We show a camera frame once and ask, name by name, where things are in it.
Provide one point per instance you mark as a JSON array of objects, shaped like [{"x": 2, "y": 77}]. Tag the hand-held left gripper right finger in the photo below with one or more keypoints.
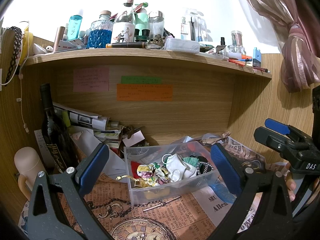
[{"x": 225, "y": 166}]

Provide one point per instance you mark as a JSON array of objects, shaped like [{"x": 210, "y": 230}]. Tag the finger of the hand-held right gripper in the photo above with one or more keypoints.
[
  {"x": 276, "y": 126},
  {"x": 271, "y": 138}
]

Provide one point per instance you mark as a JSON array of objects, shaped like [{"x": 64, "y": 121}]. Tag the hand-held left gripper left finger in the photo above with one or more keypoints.
[{"x": 93, "y": 166}]

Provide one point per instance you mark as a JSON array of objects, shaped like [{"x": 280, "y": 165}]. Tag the green cloth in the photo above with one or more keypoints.
[{"x": 193, "y": 160}]

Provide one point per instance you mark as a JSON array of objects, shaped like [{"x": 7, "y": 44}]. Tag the red cloth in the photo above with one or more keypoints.
[{"x": 136, "y": 167}]

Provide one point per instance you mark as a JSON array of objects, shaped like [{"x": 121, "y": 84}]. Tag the gold foil ribbon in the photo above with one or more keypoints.
[{"x": 138, "y": 182}]

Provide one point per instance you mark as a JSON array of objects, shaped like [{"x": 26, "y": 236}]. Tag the white face mask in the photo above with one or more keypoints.
[{"x": 176, "y": 166}]

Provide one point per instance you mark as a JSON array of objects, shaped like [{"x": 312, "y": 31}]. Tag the floral cloth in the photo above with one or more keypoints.
[{"x": 150, "y": 172}]

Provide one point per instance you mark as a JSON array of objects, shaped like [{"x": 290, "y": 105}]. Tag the clear plastic storage box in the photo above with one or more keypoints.
[{"x": 160, "y": 195}]

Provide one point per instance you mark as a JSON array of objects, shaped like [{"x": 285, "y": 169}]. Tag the person's right hand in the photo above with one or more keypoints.
[{"x": 291, "y": 187}]

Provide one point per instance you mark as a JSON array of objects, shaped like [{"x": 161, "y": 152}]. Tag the crumpled black-white newspaper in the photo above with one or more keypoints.
[{"x": 237, "y": 147}]

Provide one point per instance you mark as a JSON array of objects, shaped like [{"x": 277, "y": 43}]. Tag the blue translucent plastic item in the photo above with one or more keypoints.
[{"x": 222, "y": 195}]

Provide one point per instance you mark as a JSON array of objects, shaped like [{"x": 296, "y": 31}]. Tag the white printed newspaper sheet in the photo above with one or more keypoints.
[{"x": 215, "y": 205}]

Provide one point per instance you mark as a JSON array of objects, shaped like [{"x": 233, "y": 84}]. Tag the stack of papers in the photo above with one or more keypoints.
[{"x": 85, "y": 120}]

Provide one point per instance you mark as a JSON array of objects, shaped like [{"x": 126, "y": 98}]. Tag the clear plastic bag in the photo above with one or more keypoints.
[{"x": 185, "y": 140}]

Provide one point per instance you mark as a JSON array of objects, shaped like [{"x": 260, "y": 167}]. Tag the dark wine bottle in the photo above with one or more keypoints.
[{"x": 53, "y": 140}]

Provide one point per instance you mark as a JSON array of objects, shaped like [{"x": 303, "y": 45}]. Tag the small white card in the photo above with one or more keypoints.
[{"x": 135, "y": 138}]

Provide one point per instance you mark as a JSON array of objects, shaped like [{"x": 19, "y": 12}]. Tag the white note paper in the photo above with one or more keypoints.
[{"x": 38, "y": 142}]

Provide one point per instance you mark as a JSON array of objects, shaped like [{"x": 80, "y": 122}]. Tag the beige insulated bottle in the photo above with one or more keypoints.
[{"x": 27, "y": 165}]

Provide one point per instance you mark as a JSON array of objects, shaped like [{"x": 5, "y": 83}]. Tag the blue plastic block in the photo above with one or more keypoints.
[{"x": 256, "y": 57}]

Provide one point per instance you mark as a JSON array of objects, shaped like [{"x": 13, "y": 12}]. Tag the metal key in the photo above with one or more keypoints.
[{"x": 162, "y": 203}]

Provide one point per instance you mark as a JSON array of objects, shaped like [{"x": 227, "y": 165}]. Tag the vintage clock print paper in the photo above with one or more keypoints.
[{"x": 162, "y": 217}]

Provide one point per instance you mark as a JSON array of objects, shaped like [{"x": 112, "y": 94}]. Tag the pink striped curtain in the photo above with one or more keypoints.
[{"x": 297, "y": 42}]

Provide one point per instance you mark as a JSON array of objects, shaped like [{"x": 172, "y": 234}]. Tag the pink sticky note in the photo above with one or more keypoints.
[{"x": 91, "y": 79}]

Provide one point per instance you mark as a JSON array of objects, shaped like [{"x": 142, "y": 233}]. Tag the small glass cup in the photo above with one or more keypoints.
[{"x": 234, "y": 49}]

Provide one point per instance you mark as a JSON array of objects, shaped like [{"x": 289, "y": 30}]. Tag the orange sticky note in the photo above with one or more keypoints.
[{"x": 145, "y": 93}]

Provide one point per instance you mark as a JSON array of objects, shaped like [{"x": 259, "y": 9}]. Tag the clear jar of sticks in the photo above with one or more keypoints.
[{"x": 237, "y": 40}]

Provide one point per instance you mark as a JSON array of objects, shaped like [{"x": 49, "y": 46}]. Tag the green sticky note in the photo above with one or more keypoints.
[{"x": 141, "y": 80}]

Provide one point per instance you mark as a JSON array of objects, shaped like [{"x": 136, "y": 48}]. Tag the wooden shelf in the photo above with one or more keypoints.
[{"x": 150, "y": 56}]

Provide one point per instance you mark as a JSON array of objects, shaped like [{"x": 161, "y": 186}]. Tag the white lidded plastic container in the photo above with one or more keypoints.
[{"x": 181, "y": 45}]

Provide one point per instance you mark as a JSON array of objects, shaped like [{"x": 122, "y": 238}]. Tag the brown pen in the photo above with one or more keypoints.
[{"x": 126, "y": 45}]

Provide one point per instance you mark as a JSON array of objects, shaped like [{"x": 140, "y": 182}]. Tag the glass bottle with blue liquid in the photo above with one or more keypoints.
[{"x": 100, "y": 36}]

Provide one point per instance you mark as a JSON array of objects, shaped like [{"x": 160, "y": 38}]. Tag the clear toothbrush pack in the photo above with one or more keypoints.
[{"x": 193, "y": 25}]

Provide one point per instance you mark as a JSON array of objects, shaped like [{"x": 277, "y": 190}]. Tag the cardboard tube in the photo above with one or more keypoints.
[{"x": 59, "y": 37}]

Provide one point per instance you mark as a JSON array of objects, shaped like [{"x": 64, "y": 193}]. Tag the yellow hanging item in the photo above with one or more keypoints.
[{"x": 27, "y": 45}]

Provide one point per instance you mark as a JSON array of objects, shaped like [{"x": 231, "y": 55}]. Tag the tall clear glass bottle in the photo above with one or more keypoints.
[{"x": 122, "y": 30}]

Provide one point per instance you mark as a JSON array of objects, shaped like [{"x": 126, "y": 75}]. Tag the teal mouthwash bottle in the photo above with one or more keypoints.
[{"x": 75, "y": 27}]

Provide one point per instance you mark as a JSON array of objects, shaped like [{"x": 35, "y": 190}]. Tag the dark green ink bottle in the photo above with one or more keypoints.
[{"x": 141, "y": 34}]

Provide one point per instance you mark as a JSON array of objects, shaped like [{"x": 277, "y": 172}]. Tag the beaded headband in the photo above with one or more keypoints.
[{"x": 13, "y": 47}]

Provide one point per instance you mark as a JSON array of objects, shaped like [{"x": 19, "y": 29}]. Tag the mint green bottle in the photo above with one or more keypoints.
[{"x": 142, "y": 20}]

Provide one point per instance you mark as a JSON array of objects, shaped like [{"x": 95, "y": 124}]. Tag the glass jar with silver lid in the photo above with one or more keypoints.
[{"x": 155, "y": 25}]

